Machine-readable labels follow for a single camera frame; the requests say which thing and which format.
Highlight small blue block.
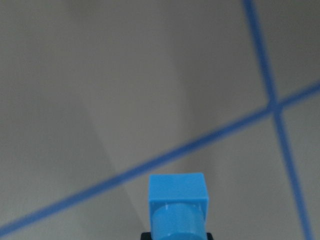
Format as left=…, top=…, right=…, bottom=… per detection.
left=148, top=172, right=209, bottom=240

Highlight blue tape grid lines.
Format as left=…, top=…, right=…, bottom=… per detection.
left=0, top=0, right=320, bottom=240

